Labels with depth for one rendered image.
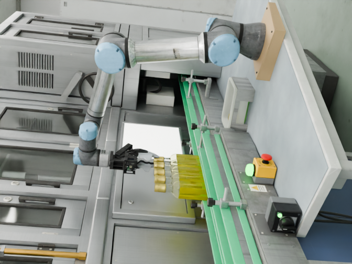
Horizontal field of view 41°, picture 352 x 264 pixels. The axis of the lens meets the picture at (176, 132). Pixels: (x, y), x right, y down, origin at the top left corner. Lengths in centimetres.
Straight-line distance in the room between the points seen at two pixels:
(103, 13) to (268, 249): 451
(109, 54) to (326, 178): 89
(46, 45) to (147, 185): 115
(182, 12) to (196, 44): 385
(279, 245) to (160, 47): 82
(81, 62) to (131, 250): 142
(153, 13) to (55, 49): 284
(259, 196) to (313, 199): 28
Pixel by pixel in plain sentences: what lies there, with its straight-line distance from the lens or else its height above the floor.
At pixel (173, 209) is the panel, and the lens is 201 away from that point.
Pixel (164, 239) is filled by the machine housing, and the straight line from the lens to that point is 190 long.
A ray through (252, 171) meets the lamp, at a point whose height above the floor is 84.
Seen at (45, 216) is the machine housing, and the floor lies 158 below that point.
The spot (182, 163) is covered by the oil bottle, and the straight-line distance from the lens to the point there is 204.
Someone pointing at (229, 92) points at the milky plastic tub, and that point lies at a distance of 227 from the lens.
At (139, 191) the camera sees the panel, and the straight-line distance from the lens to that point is 210.
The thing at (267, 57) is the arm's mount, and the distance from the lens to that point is 186.
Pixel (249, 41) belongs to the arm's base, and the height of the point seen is 85.
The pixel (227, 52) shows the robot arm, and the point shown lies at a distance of 176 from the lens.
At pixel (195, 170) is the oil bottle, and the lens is 200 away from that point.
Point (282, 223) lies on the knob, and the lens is 147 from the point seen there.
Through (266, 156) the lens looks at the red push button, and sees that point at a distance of 172.
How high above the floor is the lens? 130
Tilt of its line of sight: 6 degrees down
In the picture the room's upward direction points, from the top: 85 degrees counter-clockwise
